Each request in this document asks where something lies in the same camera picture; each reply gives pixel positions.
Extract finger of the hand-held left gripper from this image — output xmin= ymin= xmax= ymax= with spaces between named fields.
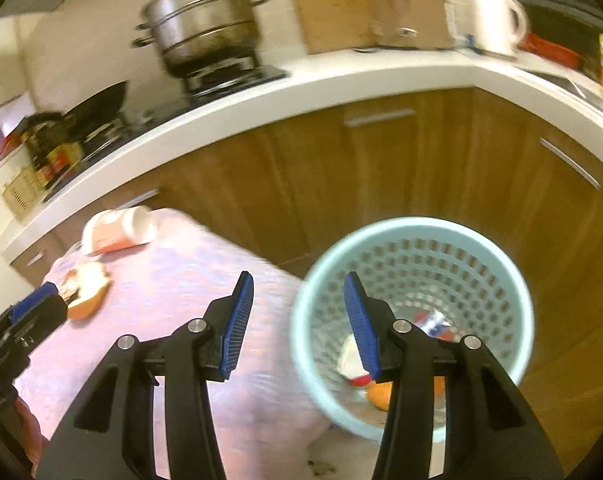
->
xmin=8 ymin=282 xmax=69 ymax=330

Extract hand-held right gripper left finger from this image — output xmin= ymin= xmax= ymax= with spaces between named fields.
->
xmin=36 ymin=270 xmax=255 ymax=480

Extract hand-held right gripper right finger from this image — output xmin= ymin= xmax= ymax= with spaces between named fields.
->
xmin=343 ymin=271 xmax=565 ymax=480

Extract white paper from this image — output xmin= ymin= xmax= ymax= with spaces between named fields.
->
xmin=337 ymin=332 xmax=372 ymax=378

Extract yellow fruit peel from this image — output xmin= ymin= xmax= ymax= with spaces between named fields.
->
xmin=61 ymin=262 xmax=111 ymax=321

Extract teal plastic basket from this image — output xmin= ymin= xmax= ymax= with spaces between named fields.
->
xmin=288 ymin=216 xmax=535 ymax=443

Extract orange sweet potato piece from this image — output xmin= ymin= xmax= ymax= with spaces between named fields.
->
xmin=367 ymin=382 xmax=445 ymax=411

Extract red blue snack wrapper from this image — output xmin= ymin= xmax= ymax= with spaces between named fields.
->
xmin=414 ymin=310 xmax=459 ymax=343

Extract patterned pink tablecloth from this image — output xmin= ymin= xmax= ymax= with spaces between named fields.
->
xmin=11 ymin=207 xmax=332 ymax=480

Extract orange paper cup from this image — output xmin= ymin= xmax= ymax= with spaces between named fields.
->
xmin=81 ymin=205 xmax=158 ymax=256

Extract yellow plastic basket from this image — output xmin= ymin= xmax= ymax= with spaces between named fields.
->
xmin=1 ymin=165 xmax=47 ymax=218

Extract wooden kitchen cabinet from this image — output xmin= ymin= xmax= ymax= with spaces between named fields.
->
xmin=8 ymin=85 xmax=603 ymax=480

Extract black wok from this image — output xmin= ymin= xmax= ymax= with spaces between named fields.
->
xmin=24 ymin=80 xmax=131 ymax=146

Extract black gas stove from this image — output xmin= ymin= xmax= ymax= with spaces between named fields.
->
xmin=41 ymin=55 xmax=288 ymax=201

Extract steel steamer pot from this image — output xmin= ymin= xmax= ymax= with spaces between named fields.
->
xmin=134 ymin=0 xmax=273 ymax=73

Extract beige slow cooker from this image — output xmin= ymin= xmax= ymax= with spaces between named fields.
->
xmin=366 ymin=0 xmax=457 ymax=51

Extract steel sink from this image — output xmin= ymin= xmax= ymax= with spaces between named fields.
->
xmin=531 ymin=70 xmax=603 ymax=116

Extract wooden cutting board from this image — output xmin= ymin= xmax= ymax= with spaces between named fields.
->
xmin=286 ymin=0 xmax=382 ymax=53

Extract white electric kettle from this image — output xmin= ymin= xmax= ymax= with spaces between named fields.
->
xmin=469 ymin=0 xmax=529 ymax=58

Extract red plastic tray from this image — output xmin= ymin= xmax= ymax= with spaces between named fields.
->
xmin=519 ymin=32 xmax=585 ymax=71

